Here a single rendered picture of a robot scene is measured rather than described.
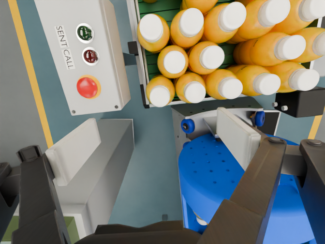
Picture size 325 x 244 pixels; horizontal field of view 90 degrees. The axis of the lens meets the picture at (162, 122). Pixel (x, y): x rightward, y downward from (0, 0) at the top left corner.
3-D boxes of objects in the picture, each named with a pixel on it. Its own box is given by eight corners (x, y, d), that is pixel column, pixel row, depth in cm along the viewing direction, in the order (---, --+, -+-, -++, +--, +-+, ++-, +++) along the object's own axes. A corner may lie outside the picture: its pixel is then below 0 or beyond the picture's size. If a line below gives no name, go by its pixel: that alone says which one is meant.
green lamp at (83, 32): (81, 41, 27) (77, 40, 26) (77, 26, 26) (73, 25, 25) (94, 40, 27) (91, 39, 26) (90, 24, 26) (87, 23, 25)
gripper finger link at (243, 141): (250, 135, 10) (262, 134, 10) (216, 107, 17) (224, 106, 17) (246, 174, 11) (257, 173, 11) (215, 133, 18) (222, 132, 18)
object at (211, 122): (203, 124, 50) (214, 144, 39) (202, 117, 50) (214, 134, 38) (235, 121, 50) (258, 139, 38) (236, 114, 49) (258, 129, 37)
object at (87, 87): (82, 98, 30) (79, 99, 29) (76, 78, 29) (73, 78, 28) (101, 96, 30) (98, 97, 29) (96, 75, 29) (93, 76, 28)
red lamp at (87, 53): (86, 64, 28) (83, 64, 27) (83, 50, 28) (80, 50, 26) (99, 62, 28) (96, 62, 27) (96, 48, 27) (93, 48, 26)
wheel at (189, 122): (191, 136, 45) (196, 133, 46) (190, 121, 44) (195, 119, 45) (180, 132, 49) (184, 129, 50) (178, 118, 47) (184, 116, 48)
